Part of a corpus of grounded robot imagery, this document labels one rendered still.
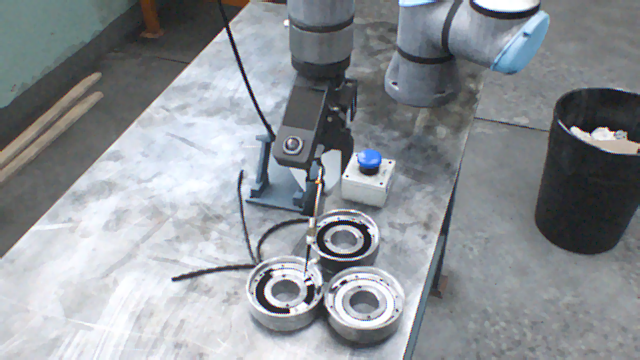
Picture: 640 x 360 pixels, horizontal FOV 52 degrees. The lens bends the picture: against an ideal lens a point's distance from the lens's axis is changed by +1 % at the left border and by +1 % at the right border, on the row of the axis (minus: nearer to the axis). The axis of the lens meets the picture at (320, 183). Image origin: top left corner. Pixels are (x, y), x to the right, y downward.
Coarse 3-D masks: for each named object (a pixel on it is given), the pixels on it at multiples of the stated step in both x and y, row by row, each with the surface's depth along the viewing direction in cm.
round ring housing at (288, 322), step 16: (288, 256) 91; (256, 272) 90; (320, 272) 89; (272, 288) 89; (288, 288) 91; (304, 288) 88; (256, 304) 86; (272, 304) 86; (288, 304) 86; (320, 304) 86; (272, 320) 84; (288, 320) 84; (304, 320) 85
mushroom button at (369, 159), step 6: (366, 150) 104; (372, 150) 104; (360, 156) 103; (366, 156) 103; (372, 156) 103; (378, 156) 103; (360, 162) 102; (366, 162) 102; (372, 162) 102; (378, 162) 102; (366, 168) 104; (372, 168) 102
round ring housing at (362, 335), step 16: (352, 272) 90; (368, 272) 90; (384, 272) 89; (336, 288) 88; (352, 288) 88; (368, 288) 88; (400, 288) 87; (352, 304) 89; (368, 304) 90; (384, 304) 86; (400, 304) 86; (336, 320) 83; (368, 320) 85; (400, 320) 85; (352, 336) 83; (368, 336) 83; (384, 336) 84
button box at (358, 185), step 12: (348, 168) 105; (360, 168) 104; (384, 168) 105; (348, 180) 103; (360, 180) 103; (372, 180) 103; (384, 180) 103; (348, 192) 105; (360, 192) 104; (372, 192) 103; (384, 192) 103; (372, 204) 105
